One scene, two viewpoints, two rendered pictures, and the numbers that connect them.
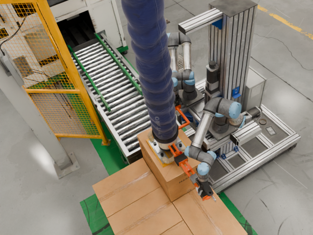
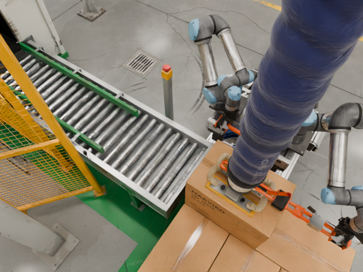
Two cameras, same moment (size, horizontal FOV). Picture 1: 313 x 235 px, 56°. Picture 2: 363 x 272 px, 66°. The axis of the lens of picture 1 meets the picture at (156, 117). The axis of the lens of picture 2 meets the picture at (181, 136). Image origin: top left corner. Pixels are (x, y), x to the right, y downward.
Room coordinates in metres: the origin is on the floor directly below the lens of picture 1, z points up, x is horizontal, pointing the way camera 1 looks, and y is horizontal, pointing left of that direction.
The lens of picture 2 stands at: (1.20, 0.65, 2.63)
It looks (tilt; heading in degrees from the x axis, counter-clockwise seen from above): 58 degrees down; 325
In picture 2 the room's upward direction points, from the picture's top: straight up
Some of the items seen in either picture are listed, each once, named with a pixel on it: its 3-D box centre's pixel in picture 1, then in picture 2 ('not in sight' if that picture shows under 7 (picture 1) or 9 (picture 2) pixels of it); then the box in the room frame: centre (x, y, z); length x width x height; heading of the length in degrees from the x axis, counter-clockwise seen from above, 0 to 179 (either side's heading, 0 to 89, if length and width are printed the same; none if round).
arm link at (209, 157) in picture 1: (207, 158); (358, 198); (1.08, -0.29, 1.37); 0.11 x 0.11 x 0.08; 51
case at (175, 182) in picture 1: (171, 158); (235, 194); (1.53, -0.07, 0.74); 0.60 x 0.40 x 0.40; 20
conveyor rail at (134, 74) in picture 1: (134, 76); (109, 92); (3.10, 0.18, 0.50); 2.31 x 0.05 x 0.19; 21
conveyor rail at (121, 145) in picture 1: (91, 97); (60, 138); (2.86, 0.79, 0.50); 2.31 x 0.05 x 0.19; 21
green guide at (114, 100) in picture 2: (119, 59); (76, 74); (3.41, 0.36, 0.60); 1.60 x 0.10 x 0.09; 21
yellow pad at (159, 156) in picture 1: (158, 149); (232, 194); (1.51, 0.04, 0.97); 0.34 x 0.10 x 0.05; 19
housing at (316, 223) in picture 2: (194, 179); (315, 223); (1.10, -0.20, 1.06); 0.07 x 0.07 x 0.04; 19
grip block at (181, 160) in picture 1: (180, 159); (280, 200); (1.30, -0.13, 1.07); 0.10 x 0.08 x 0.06; 109
